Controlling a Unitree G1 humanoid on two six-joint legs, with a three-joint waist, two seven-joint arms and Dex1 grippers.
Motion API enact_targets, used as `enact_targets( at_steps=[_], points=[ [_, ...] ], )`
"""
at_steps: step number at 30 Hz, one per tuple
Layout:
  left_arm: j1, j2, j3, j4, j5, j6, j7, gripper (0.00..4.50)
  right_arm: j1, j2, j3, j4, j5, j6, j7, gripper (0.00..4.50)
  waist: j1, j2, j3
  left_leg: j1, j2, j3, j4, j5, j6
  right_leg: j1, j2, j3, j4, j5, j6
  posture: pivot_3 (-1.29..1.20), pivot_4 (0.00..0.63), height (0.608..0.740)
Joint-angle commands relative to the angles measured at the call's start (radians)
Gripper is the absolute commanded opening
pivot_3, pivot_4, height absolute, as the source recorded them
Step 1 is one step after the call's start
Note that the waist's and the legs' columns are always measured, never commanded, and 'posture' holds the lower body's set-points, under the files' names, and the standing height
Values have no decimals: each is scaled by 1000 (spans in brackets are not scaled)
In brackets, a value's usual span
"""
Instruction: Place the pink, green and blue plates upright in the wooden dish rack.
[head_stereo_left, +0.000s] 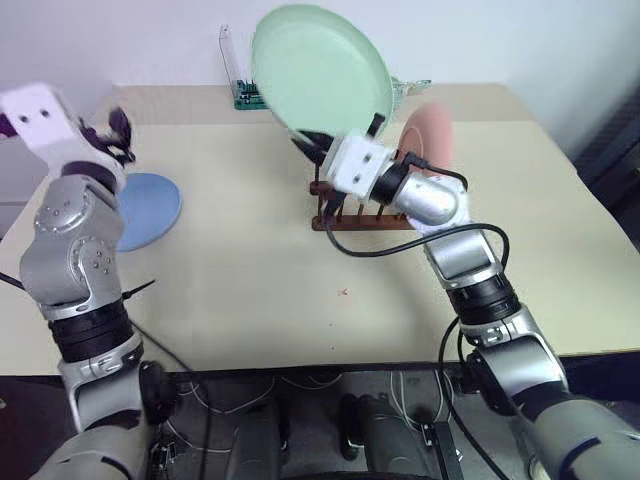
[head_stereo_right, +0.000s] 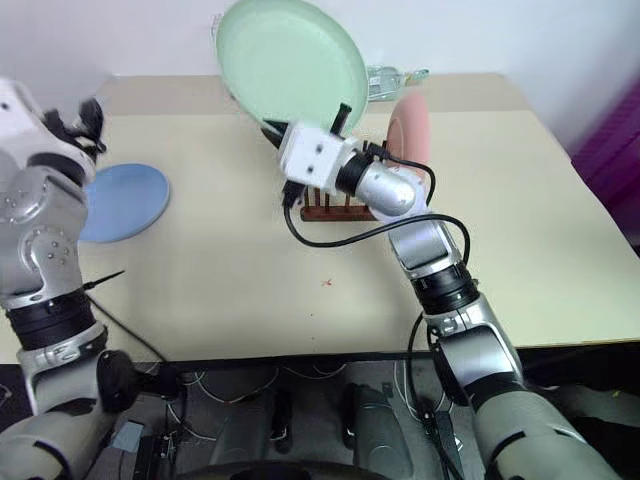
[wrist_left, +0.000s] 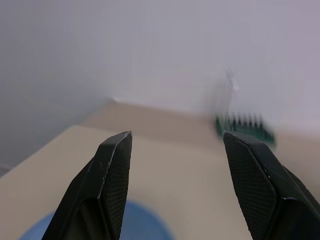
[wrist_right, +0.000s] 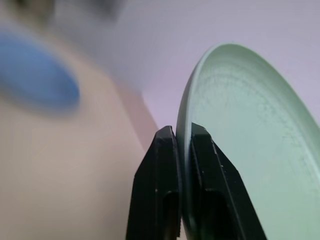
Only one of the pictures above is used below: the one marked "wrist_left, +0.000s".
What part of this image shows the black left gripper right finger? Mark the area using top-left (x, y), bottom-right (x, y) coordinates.
top-left (222, 130), bottom-right (320, 240)

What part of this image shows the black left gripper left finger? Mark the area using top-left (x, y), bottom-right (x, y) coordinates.
top-left (41, 130), bottom-right (133, 240)

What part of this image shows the green spiked rack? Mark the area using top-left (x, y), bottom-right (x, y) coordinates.
top-left (215, 111), bottom-right (277, 147)

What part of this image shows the blue plate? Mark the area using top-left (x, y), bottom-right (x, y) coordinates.
top-left (18, 199), bottom-right (175, 240)

